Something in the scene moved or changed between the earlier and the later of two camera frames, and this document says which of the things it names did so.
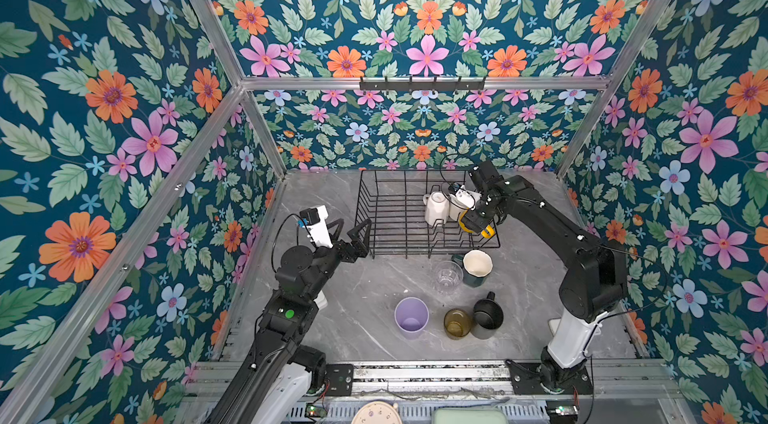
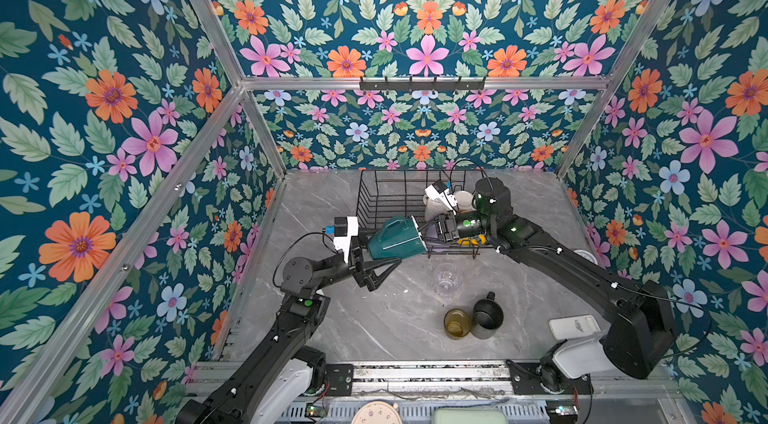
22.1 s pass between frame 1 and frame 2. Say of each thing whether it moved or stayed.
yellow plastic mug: moved
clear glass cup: stayed
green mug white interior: moved
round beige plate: stayed
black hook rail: stayed
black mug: stayed
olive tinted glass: stayed
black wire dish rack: stayed
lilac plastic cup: moved
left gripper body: moved
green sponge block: stayed
